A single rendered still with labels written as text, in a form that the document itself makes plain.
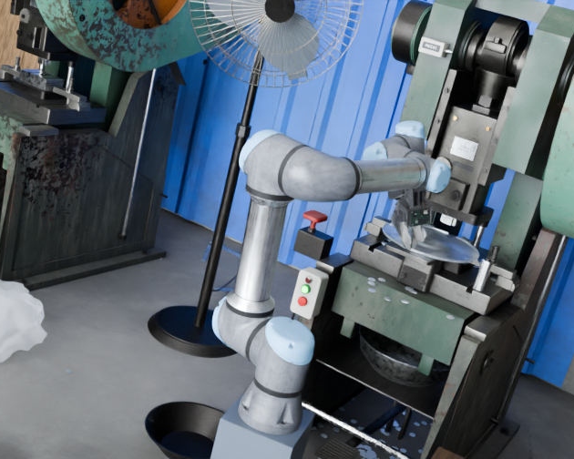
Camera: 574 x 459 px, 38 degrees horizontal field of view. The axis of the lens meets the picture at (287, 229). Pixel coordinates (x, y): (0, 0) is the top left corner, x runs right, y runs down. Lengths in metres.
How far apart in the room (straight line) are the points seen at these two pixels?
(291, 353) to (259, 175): 0.40
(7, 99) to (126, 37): 0.61
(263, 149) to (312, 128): 2.19
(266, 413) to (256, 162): 0.56
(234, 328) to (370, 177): 0.47
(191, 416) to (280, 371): 0.88
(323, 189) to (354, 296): 0.78
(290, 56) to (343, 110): 1.07
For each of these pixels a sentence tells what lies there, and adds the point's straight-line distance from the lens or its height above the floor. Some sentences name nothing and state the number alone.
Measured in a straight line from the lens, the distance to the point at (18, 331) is 2.86.
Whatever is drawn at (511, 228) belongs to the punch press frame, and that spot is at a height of 0.83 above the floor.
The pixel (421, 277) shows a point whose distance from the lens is 2.44.
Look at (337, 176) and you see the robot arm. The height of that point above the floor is 1.06.
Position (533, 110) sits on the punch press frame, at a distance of 2.33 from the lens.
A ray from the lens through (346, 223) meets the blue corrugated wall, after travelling 3.98.
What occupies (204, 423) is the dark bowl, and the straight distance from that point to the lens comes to 2.71.
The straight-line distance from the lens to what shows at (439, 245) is 2.43.
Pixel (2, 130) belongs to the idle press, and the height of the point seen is 0.58.
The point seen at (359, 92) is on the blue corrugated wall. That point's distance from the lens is 3.89.
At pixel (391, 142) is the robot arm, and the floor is 1.08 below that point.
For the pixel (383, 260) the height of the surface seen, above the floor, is 0.68.
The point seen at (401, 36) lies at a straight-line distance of 2.50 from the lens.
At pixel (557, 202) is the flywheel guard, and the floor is 1.05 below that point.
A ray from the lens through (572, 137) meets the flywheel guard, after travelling 2.04.
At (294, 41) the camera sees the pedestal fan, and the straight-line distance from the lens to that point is 2.89.
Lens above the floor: 1.47
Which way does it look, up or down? 18 degrees down
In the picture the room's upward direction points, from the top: 14 degrees clockwise
